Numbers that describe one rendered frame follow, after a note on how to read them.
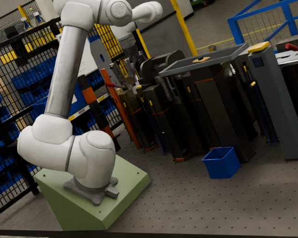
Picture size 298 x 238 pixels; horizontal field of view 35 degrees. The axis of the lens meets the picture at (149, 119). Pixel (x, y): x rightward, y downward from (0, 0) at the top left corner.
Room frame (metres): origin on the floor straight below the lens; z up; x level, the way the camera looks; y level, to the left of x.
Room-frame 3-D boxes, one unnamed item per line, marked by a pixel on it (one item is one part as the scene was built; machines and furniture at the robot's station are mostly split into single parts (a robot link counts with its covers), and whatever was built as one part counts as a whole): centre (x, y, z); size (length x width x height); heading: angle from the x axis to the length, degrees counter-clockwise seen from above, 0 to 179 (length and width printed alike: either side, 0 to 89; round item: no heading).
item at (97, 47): (2.77, 0.10, 1.17); 0.12 x 0.01 x 0.34; 132
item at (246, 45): (1.83, -0.29, 1.16); 0.37 x 0.14 x 0.02; 42
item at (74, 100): (2.72, 0.42, 1.09); 0.30 x 0.17 x 0.13; 127
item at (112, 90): (2.54, 0.12, 0.95); 0.03 x 0.01 x 0.50; 42
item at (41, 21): (3.05, 0.37, 1.53); 0.07 x 0.07 x 0.20
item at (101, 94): (2.76, 0.37, 1.01); 0.90 x 0.22 x 0.03; 132
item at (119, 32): (2.57, -0.08, 1.39); 0.13 x 0.11 x 0.16; 91
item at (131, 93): (2.45, 0.07, 0.87); 0.10 x 0.07 x 0.35; 132
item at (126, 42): (2.57, -0.07, 1.28); 0.09 x 0.09 x 0.06
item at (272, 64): (1.64, -0.46, 0.92); 0.08 x 0.08 x 0.44; 42
